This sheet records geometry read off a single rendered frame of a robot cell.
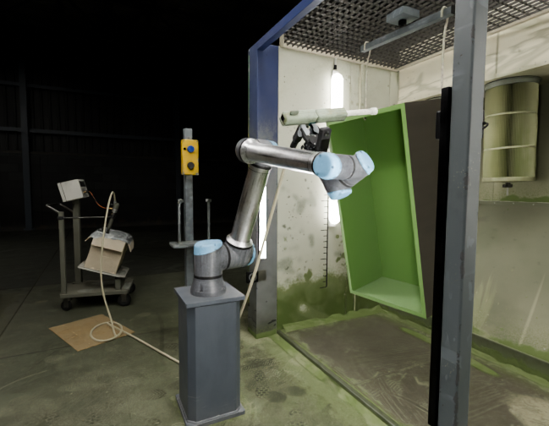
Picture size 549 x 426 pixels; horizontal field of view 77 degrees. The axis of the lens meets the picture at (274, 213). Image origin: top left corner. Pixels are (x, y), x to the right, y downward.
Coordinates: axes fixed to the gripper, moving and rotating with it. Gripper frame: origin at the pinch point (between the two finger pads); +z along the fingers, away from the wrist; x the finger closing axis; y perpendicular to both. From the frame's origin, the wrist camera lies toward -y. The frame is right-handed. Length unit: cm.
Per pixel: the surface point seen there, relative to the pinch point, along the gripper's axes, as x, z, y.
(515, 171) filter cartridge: 178, -38, 39
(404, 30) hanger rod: 103, 58, 3
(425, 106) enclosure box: 80, 2, 4
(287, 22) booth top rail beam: 45, 93, 26
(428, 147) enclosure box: 79, -17, 15
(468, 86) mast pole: -7, -43, -63
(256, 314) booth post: 5, -55, 167
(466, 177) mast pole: -11, -60, -53
